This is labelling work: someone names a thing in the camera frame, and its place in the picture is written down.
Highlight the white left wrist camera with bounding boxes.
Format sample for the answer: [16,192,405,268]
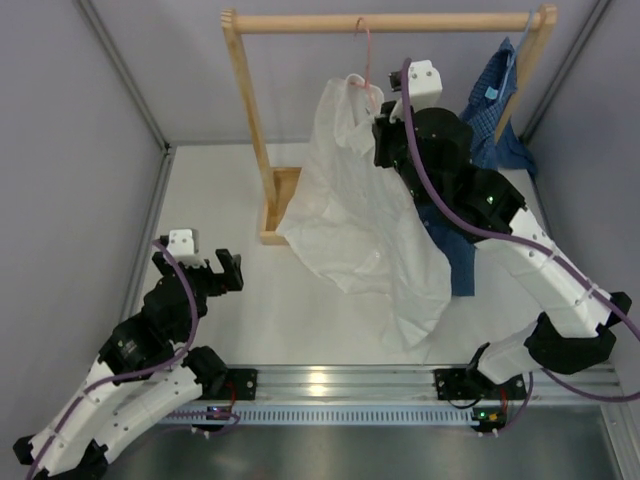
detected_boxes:
[167,228,207,268]

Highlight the aluminium mounting rail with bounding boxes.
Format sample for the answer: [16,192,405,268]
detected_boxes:
[199,363,621,402]

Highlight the slotted grey cable duct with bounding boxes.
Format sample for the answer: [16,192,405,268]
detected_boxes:
[161,403,503,427]

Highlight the light blue wire hanger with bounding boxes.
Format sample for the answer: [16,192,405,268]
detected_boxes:
[499,10,535,97]

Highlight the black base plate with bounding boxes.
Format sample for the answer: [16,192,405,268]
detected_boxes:
[226,368,258,401]
[433,368,479,402]

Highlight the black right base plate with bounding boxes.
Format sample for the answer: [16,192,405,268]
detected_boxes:
[433,368,479,402]

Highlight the pink wire hanger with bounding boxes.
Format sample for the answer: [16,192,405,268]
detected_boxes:
[348,16,378,108]

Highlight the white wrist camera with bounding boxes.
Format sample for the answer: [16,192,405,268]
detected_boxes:
[167,228,207,268]
[389,60,443,124]

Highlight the left aluminium frame post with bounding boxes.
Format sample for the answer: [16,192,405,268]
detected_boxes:
[73,0,172,235]

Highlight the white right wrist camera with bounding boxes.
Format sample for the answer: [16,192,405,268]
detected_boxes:
[389,60,443,124]

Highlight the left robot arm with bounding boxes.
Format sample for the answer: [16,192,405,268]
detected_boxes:
[13,246,244,479]

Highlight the aluminium frame post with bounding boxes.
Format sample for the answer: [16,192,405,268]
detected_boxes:
[526,1,634,243]
[73,0,172,235]

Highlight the wooden clothes rack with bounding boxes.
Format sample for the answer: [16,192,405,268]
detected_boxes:
[220,3,558,246]

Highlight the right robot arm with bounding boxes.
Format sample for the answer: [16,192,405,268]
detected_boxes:
[373,100,631,397]

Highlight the white shirt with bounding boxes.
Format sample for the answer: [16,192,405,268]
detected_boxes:
[277,74,452,353]

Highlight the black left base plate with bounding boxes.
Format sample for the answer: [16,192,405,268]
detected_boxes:
[226,368,258,401]

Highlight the blue checkered shirt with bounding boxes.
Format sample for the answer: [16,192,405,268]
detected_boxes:
[418,39,537,297]

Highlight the right aluminium frame post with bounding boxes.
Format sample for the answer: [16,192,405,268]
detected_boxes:
[526,1,634,243]

